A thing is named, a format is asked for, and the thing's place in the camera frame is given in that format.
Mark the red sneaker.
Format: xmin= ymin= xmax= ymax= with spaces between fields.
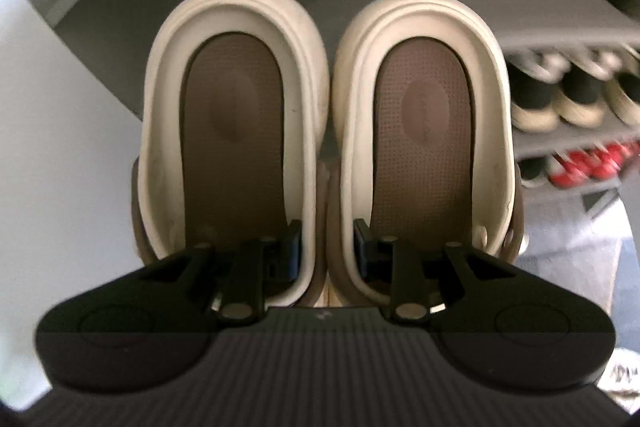
xmin=549 ymin=141 xmax=640 ymax=190

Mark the black and white shoe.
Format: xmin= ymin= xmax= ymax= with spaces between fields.
xmin=517 ymin=157 xmax=552 ymax=188

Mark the cream clog with charms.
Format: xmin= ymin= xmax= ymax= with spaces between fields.
xmin=130 ymin=0 xmax=331 ymax=309
xmin=325 ymin=0 xmax=529 ymax=309

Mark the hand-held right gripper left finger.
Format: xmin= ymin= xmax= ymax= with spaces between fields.
xmin=137 ymin=219 xmax=303 ymax=323

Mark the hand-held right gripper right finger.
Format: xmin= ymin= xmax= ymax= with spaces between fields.
xmin=352 ymin=219 xmax=516 ymax=323

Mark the black and beige sneaker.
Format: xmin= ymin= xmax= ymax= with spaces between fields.
xmin=557 ymin=51 xmax=609 ymax=128
xmin=505 ymin=49 xmax=572 ymax=133
xmin=605 ymin=49 xmax=640 ymax=124

